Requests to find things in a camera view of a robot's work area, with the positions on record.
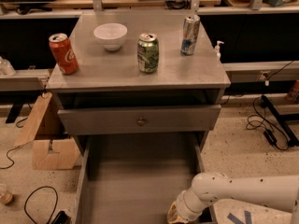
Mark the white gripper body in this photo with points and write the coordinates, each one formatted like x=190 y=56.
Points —
x=183 y=206

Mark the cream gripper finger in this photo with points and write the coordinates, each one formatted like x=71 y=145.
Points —
x=172 y=215

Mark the grey drawer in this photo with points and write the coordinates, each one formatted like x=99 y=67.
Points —
x=134 y=178
x=151 y=119

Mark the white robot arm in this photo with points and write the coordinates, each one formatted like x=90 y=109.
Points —
x=277 y=192

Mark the grey top drawer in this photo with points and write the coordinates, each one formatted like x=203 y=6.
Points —
x=151 y=119

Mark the grey drawer cabinet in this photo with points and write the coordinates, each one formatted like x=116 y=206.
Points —
x=107 y=79

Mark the cardboard box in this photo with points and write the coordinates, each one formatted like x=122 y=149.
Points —
x=52 y=147

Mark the orange bottle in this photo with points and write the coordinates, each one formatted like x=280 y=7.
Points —
x=293 y=92

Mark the white pump bottle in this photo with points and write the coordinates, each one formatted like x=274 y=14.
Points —
x=218 y=49

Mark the green soda can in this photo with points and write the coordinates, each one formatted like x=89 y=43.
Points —
x=147 y=53

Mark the clear plastic cup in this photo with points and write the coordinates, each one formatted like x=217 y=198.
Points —
x=6 y=196

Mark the silver blue energy can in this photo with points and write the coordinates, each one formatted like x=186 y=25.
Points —
x=190 y=33

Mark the white bowl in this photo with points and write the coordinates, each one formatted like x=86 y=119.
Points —
x=111 y=35

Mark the red cola can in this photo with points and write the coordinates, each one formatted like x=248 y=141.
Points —
x=63 y=53

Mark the clear plastic container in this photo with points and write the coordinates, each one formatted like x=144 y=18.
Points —
x=6 y=69

